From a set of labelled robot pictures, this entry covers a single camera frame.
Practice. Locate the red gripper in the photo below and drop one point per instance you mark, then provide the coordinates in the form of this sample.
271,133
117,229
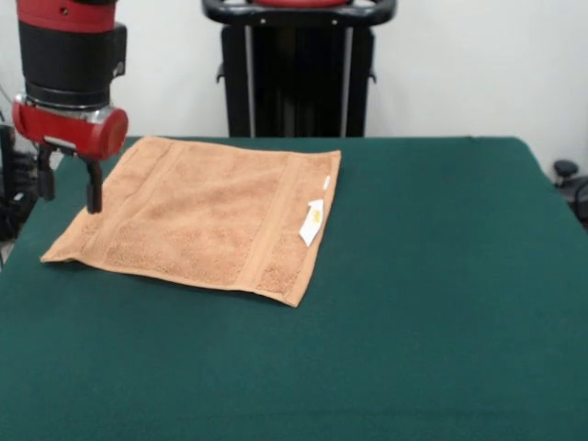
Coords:
69,128

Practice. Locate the orange terry towel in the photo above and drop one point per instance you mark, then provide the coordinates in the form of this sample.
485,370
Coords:
197,216

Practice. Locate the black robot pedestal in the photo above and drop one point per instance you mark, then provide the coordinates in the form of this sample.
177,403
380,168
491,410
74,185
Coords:
298,92

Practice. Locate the dark green table cloth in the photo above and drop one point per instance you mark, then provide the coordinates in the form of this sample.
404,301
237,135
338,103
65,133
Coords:
229,367

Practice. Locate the black equipment stack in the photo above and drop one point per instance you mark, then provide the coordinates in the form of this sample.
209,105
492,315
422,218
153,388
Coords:
14,216

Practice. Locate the black office chair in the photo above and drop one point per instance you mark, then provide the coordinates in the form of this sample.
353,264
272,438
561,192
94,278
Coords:
574,188

